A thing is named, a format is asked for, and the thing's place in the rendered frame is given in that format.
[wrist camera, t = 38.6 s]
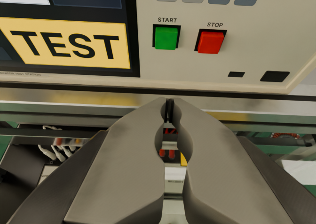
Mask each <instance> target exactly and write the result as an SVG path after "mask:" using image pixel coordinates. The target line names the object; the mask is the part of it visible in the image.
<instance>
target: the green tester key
mask: <svg viewBox="0 0 316 224"><path fill-rule="evenodd" d="M177 35H178V29H177V28H167V27H156V32H155V49H164V50H175V49H176V42H177Z"/></svg>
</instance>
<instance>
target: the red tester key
mask: <svg viewBox="0 0 316 224"><path fill-rule="evenodd" d="M223 39H224V35H223V33H222V32H201V36H200V40H199V44H198V48H197V49H198V53H204V54H218V52H219V50H220V47H221V44H222V42H223Z"/></svg>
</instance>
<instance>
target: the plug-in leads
mask: <svg viewBox="0 0 316 224"><path fill-rule="evenodd" d="M45 127H48V128H51V129H57V128H56V127H51V126H48V125H44V126H43V129H46V128H45ZM57 130H62V129H60V128H59V129H57ZM38 146H39V148H40V150H41V151H42V152H43V153H44V154H45V155H47V156H48V157H50V158H51V159H52V160H57V159H59V160H60V162H62V163H63V162H65V161H66V157H64V156H63V155H62V154H61V153H60V152H57V151H56V149H55V147H54V146H53V145H52V148H53V150H54V152H55V153H56V154H53V153H52V152H50V151H49V150H47V149H43V148H41V146H40V145H38ZM57 147H58V148H59V149H60V150H61V151H63V150H64V151H65V154H66V155H67V156H68V157H70V156H71V155H73V154H72V153H71V152H75V150H76V149H77V148H76V146H69V148H70V150H71V152H70V151H69V150H67V149H66V147H65V146H59V145H57Z"/></svg>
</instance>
